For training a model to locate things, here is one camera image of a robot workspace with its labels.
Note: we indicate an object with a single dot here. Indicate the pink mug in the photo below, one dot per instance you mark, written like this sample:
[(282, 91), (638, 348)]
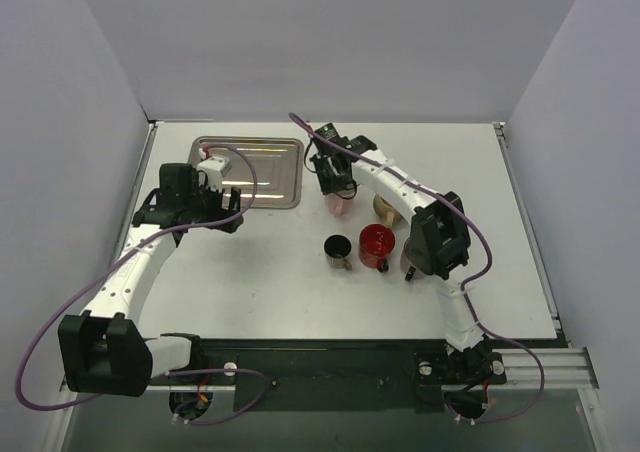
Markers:
[(338, 206)]

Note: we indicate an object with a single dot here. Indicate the brown patterned mug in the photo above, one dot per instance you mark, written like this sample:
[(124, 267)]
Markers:
[(337, 249)]

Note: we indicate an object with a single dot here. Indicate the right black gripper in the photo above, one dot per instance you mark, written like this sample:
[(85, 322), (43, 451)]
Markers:
[(330, 167)]

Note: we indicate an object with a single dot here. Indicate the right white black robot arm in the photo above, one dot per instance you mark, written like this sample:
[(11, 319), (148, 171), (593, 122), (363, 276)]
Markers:
[(439, 238)]

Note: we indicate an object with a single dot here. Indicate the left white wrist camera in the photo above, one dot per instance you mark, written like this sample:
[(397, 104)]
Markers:
[(212, 169)]

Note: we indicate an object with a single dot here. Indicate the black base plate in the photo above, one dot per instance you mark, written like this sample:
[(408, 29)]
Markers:
[(325, 395)]

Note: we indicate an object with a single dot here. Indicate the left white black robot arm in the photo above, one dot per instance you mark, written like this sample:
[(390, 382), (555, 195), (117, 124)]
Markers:
[(110, 319)]

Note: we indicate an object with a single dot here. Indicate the red mug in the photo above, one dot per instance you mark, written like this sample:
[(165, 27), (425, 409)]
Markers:
[(375, 244)]

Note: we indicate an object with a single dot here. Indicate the beige mug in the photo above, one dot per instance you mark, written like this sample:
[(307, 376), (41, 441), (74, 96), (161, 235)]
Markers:
[(387, 214)]

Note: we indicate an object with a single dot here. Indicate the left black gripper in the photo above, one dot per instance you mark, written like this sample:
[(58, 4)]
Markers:
[(223, 209)]

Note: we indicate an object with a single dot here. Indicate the aluminium rail frame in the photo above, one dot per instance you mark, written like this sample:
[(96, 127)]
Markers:
[(550, 367)]

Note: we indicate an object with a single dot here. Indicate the steel tray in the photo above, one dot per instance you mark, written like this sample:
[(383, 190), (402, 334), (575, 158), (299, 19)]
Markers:
[(278, 163)]

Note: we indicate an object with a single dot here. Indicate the lilac mug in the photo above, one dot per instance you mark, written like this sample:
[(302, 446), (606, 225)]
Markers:
[(410, 271)]

